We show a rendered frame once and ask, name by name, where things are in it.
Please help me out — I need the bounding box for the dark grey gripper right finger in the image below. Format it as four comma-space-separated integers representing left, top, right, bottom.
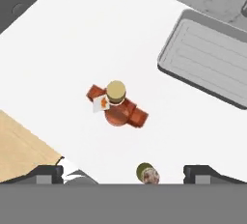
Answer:
182, 164, 247, 185

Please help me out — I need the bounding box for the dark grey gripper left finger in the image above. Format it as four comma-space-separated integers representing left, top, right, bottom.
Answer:
10, 164, 65, 185

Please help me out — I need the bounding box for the olive-capped speckled shaker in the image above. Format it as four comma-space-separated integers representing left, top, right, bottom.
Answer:
135, 161, 161, 185

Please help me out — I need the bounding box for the brown condiment bottle tan cap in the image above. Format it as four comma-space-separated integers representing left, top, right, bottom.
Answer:
86, 79, 150, 129

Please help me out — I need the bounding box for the grey drying tray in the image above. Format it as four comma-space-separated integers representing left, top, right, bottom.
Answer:
156, 8, 247, 110

